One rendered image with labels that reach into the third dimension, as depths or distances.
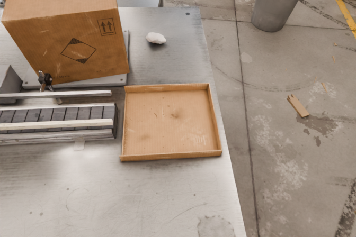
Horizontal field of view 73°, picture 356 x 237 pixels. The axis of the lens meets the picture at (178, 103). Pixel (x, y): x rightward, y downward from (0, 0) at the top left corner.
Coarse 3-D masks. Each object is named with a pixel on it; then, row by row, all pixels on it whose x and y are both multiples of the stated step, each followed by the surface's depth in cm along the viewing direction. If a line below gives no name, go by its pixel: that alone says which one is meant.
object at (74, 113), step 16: (0, 112) 74; (16, 112) 74; (32, 112) 74; (48, 112) 74; (64, 112) 75; (80, 112) 75; (96, 112) 75; (112, 112) 75; (48, 128) 71; (64, 128) 71; (80, 128) 72; (96, 128) 72; (112, 128) 72
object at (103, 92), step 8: (0, 96) 67; (8, 96) 67; (16, 96) 68; (24, 96) 68; (32, 96) 68; (40, 96) 68; (48, 96) 69; (56, 96) 69; (64, 96) 69; (72, 96) 69; (80, 96) 70
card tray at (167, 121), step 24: (144, 96) 85; (168, 96) 85; (192, 96) 86; (144, 120) 79; (168, 120) 80; (192, 120) 80; (216, 120) 76; (144, 144) 74; (168, 144) 75; (192, 144) 75; (216, 144) 75
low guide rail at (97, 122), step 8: (72, 120) 69; (80, 120) 69; (88, 120) 69; (96, 120) 69; (104, 120) 69; (0, 128) 68; (8, 128) 68; (16, 128) 68; (24, 128) 69; (32, 128) 69; (40, 128) 69
